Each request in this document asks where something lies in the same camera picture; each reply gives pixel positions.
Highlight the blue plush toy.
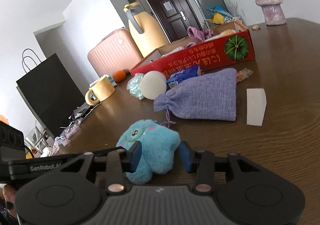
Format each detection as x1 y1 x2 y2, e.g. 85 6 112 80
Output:
116 120 181 185

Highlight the white foam block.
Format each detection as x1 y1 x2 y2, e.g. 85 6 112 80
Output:
246 88 267 127

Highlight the purple satin scrunchie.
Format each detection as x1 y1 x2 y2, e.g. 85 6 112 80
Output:
187 26 214 43

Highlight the person's left hand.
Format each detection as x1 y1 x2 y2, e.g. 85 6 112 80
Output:
1 184 17 218

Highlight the wrappers pile on table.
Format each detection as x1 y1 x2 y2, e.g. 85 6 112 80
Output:
24 100 101 158

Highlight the yellow ceramic mug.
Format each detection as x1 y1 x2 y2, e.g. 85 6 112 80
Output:
85 76 116 106

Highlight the iridescent white scrunchie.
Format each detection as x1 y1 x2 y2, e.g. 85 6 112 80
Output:
126 73 144 100

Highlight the black paper bag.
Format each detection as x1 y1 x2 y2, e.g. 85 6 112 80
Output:
16 54 85 135

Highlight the white round sponge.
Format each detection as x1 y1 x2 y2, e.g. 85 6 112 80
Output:
139 71 167 100

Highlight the orange fruit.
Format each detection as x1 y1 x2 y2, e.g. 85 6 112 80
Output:
113 70 126 82

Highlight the blue tissue pack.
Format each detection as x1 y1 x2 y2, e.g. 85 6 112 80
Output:
167 65 201 89

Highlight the clear snack packet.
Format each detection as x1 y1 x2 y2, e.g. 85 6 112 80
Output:
236 68 253 83

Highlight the pink small suitcase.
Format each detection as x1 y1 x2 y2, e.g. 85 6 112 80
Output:
87 27 143 77

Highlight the red cardboard box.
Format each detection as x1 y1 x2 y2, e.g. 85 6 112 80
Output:
130 21 255 77

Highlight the yellow thermos jug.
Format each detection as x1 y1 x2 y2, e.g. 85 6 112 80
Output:
123 1 169 58

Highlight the yellow plush toy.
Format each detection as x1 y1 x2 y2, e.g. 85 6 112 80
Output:
213 29 236 39

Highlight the colourful clutter pile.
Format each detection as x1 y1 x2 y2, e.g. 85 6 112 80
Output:
206 2 245 25

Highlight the dark entrance door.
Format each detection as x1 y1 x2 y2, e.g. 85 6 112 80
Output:
147 0 201 42

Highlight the purple linen drawstring pouch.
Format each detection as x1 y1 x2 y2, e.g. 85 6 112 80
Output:
153 68 237 121

